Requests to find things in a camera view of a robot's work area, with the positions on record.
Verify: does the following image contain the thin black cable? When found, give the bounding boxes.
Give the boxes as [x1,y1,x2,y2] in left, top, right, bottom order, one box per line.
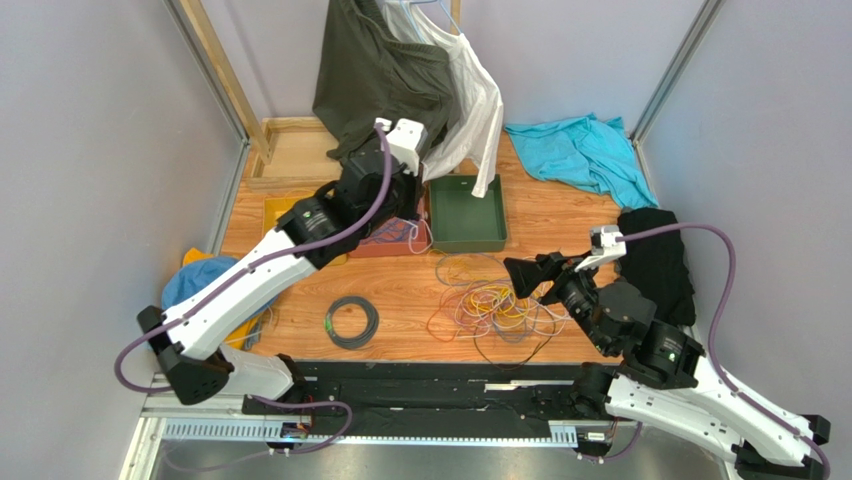
[472,336,557,371]

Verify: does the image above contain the turquoise cloth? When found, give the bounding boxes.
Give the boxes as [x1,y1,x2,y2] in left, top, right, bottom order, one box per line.
[505,113,659,209]

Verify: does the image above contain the white cable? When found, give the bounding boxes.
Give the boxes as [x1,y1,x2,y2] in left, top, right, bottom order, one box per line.
[405,216,435,257]

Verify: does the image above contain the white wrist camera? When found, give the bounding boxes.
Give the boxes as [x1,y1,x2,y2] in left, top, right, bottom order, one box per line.
[575,225,627,271]
[375,117,427,176]

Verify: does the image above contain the green plastic bin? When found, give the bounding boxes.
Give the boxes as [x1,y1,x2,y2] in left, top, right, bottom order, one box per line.
[428,175,508,253]

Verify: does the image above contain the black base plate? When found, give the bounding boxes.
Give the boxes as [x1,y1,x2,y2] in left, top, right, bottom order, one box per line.
[284,361,612,439]

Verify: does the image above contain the slotted metal rail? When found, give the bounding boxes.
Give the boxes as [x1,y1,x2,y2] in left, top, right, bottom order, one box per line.
[143,377,581,447]

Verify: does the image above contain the red plastic bin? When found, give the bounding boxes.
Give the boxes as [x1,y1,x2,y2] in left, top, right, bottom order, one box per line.
[348,198,432,258]

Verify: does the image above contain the yellow cloth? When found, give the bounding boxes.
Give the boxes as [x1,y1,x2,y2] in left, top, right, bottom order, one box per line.
[181,248,274,351]

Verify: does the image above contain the blue cables in bin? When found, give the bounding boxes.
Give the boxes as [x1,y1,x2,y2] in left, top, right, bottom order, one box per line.
[369,216,421,246]

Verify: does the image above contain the grey coiled cable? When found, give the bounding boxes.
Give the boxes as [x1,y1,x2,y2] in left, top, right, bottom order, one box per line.
[324,296,381,351]

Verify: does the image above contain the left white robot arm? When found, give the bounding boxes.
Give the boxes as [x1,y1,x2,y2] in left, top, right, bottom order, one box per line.
[137,149,423,405]

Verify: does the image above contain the blue bucket hat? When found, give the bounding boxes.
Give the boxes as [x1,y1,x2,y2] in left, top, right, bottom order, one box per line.
[160,256,238,310]

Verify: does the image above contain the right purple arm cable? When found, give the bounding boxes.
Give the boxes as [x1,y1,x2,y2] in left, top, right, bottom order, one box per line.
[615,222,832,477]

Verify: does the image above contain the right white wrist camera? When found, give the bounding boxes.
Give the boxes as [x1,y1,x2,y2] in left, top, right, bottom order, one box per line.
[575,225,627,271]

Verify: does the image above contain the white hanging shirt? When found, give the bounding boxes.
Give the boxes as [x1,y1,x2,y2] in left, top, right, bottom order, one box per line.
[382,1,504,198]

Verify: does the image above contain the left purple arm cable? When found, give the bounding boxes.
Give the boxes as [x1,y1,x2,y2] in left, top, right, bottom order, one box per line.
[114,125,394,457]

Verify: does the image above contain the black cloth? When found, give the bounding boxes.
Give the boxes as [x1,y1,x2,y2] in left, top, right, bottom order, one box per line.
[617,207,696,327]

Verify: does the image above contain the dark green hanging garment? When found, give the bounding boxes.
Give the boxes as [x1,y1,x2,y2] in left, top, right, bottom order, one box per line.
[313,1,460,161]

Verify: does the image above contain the yellow plastic bin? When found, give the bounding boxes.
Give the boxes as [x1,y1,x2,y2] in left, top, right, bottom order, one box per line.
[262,189,348,269]

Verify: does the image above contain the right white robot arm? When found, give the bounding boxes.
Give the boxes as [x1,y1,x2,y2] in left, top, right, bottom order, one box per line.
[503,252,830,479]

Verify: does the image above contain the wooden tray frame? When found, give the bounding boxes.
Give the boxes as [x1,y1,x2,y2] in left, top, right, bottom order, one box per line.
[243,117,342,192]

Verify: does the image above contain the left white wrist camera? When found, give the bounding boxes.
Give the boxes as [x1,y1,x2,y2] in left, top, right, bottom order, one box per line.
[375,117,427,176]

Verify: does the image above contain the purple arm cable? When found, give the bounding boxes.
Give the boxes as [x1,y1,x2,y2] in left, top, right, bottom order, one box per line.
[615,222,832,477]
[114,125,394,457]

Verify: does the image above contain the tangled pile of cables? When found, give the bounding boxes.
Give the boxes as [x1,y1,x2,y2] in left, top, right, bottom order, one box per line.
[425,250,574,344]

